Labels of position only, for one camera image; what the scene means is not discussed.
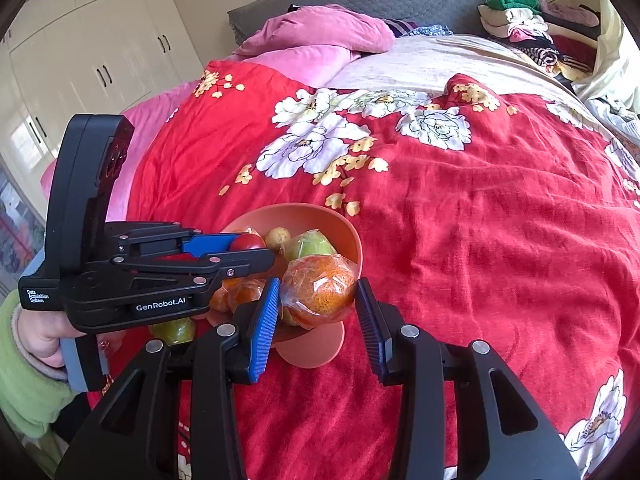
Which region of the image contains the large plastic-wrapped green fruit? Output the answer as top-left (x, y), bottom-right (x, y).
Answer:
top-left (287, 230), bottom-right (337, 261)

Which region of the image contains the pink quilt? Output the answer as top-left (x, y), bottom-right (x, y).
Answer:
top-left (40, 4), bottom-right (396, 211)

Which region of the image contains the terracotta plastic fruit bowl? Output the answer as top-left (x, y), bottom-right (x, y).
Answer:
top-left (192, 202), bottom-right (362, 368)

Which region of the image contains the dark patterned cloth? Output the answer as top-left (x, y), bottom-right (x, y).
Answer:
top-left (385, 17), bottom-right (453, 38)

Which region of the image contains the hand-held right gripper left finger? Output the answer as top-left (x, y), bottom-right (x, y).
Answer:
top-left (54, 275), bottom-right (282, 480)

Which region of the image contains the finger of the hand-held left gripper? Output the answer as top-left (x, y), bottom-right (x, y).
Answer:
top-left (105, 222), bottom-right (236, 257)
top-left (112, 249), bottom-right (276, 288)

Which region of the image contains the white cloth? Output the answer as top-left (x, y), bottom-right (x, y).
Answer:
top-left (575, 0), bottom-right (640, 121)

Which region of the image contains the round plastic-wrapped green fruit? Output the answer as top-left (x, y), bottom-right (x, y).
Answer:
top-left (149, 316), bottom-right (197, 346)

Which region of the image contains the small plastic-wrapped orange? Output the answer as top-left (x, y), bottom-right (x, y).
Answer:
top-left (227, 279), bottom-right (267, 317)

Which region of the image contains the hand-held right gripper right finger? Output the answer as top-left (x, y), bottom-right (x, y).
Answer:
top-left (355, 277), bottom-right (583, 480)

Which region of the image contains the person's left hand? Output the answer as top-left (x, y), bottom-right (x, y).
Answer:
top-left (17, 306), bottom-right (83, 370)

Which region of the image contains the small brown longan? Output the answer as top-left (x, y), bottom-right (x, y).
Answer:
top-left (264, 226), bottom-right (292, 251)

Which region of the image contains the beige bed sheet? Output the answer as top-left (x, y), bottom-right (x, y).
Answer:
top-left (330, 34), bottom-right (576, 96)

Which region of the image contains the person's left forearm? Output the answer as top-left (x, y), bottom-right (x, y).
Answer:
top-left (0, 290), bottom-right (91, 441)

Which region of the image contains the cream wardrobe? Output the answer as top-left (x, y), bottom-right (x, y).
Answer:
top-left (0, 0), bottom-right (211, 181)

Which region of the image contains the pile of folded clothes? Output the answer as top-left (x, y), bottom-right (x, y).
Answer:
top-left (477, 0), bottom-right (601, 81)

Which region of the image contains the red floral blanket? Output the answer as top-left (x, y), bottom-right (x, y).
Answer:
top-left (87, 60), bottom-right (640, 480)

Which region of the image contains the red tomato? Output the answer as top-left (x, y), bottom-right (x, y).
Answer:
top-left (229, 233), bottom-right (267, 252)

